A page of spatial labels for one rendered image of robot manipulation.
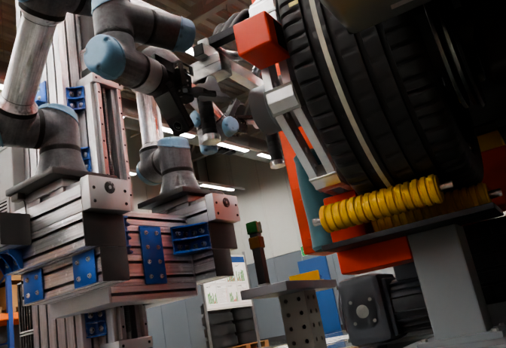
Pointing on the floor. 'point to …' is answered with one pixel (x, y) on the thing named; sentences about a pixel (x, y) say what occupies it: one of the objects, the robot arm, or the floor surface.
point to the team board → (228, 293)
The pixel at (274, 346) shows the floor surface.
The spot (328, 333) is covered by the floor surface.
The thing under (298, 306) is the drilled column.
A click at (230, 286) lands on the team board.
